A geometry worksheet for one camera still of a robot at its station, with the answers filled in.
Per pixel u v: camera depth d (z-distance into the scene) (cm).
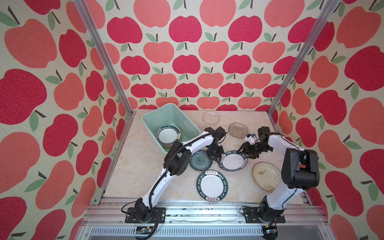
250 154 83
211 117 119
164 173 62
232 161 94
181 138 102
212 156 84
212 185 84
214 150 84
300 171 48
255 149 80
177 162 61
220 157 88
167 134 104
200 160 93
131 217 73
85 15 72
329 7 69
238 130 111
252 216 73
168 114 105
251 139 88
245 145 84
